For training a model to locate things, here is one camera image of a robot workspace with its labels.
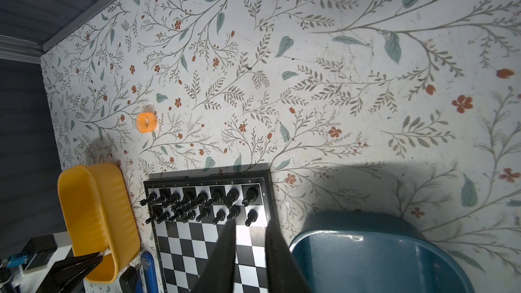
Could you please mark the black white chessboard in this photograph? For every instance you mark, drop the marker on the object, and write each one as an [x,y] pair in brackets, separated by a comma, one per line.
[189,214]

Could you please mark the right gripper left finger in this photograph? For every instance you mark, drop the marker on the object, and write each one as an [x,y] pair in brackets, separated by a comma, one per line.
[219,273]

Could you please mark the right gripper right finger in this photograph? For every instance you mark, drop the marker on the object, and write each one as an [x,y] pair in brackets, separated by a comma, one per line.
[283,274]

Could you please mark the teal plastic tray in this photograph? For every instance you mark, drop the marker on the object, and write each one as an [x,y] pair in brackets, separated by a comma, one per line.
[371,252]

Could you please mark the blue stapler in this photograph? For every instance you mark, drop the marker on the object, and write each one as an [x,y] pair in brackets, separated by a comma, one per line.
[140,278]

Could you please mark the yellow plastic tray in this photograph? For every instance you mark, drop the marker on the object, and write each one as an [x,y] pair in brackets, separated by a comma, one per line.
[98,216]

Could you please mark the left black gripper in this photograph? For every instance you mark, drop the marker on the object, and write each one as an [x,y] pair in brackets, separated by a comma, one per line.
[65,275]

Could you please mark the orange tape roll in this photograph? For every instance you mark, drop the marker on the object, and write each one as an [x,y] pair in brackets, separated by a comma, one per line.
[146,122]

